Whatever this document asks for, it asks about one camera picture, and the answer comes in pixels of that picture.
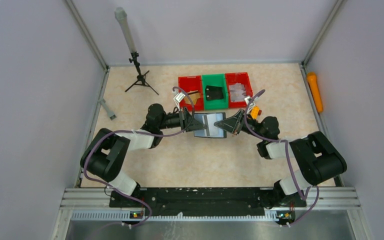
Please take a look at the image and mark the black leather card holder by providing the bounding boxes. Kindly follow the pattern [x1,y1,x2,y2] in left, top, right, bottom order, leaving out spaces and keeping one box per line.
[193,112,227,139]

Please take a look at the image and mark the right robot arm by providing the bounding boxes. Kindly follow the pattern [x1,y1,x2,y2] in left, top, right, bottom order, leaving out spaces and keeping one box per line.
[214,109,347,206]

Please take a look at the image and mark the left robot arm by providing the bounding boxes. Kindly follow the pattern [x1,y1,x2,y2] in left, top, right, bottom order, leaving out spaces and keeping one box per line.
[80,103,207,196]

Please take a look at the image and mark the grey cards in red bin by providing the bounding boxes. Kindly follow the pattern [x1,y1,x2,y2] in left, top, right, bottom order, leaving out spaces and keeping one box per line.
[228,83,247,103]

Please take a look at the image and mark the gold card in red bin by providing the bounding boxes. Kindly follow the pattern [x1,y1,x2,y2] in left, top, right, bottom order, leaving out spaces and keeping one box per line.
[188,91,201,105]

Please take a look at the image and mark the yellow toy block car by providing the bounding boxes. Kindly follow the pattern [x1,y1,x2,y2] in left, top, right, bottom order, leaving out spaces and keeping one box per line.
[249,106,262,120]

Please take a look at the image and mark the left red plastic bin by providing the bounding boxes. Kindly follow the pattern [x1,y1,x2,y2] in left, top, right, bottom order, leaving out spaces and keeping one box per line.
[178,75,204,111]

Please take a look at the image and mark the red plastic bin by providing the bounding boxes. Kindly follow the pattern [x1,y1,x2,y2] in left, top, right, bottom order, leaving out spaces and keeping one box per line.
[224,72,254,109]
[178,75,204,111]

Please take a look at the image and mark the right red plastic bin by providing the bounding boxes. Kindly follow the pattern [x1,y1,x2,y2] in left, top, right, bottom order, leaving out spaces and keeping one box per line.
[224,72,254,109]

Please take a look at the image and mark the green plastic bin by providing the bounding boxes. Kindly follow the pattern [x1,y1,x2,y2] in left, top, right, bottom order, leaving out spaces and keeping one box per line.
[201,73,229,111]

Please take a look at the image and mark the orange flashlight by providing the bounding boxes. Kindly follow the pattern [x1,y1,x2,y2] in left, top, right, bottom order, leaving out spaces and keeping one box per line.
[306,72,324,113]

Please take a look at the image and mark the black tripod with grey pole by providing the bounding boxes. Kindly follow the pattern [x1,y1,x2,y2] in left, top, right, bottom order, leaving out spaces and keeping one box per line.
[114,7,159,95]

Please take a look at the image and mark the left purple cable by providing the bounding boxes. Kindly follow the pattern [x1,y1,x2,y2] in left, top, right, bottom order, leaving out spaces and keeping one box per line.
[82,86,196,228]

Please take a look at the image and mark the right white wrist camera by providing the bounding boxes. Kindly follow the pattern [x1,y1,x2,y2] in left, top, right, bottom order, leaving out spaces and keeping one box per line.
[244,96,256,114]

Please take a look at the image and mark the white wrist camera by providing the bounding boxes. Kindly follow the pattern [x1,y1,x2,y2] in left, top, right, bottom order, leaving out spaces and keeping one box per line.
[173,91,186,110]
[244,96,256,114]

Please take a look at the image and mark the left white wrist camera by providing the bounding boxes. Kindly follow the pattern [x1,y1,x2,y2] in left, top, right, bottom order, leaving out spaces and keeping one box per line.
[173,91,186,110]

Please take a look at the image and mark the small grey bracket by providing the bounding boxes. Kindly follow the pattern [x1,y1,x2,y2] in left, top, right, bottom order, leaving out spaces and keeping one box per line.
[98,98,117,121]

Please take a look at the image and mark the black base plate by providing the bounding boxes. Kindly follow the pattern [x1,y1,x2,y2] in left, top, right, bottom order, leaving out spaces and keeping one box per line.
[109,187,307,223]

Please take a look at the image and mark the aluminium frame rail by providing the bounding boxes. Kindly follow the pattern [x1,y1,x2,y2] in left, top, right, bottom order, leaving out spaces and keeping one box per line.
[52,186,373,240]

